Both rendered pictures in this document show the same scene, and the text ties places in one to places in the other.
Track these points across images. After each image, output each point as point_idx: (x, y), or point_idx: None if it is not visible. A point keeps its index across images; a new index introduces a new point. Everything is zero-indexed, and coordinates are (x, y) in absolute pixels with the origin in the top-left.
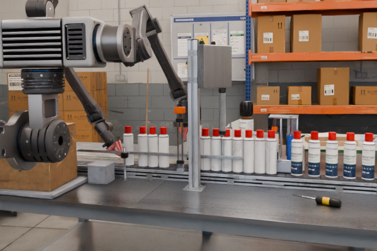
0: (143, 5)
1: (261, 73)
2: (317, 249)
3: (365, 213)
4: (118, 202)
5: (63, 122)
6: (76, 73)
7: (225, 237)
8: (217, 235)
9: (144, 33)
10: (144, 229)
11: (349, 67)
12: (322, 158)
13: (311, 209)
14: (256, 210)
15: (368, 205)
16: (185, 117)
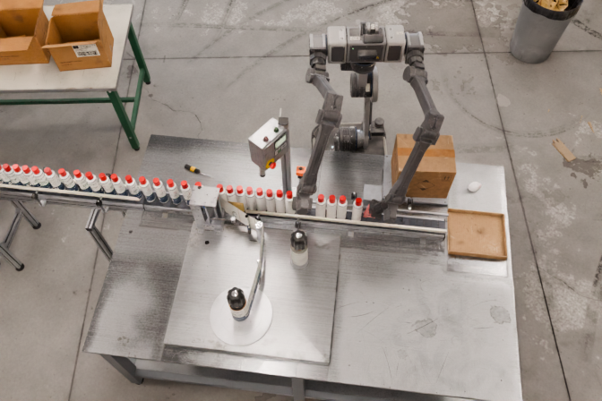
0: (329, 92)
1: None
2: (175, 365)
3: (174, 157)
4: (335, 157)
5: (351, 80)
6: (412, 157)
7: (276, 383)
8: (287, 389)
9: (318, 87)
10: (381, 393)
11: None
12: (150, 318)
13: (206, 161)
14: (241, 155)
15: (166, 172)
16: None
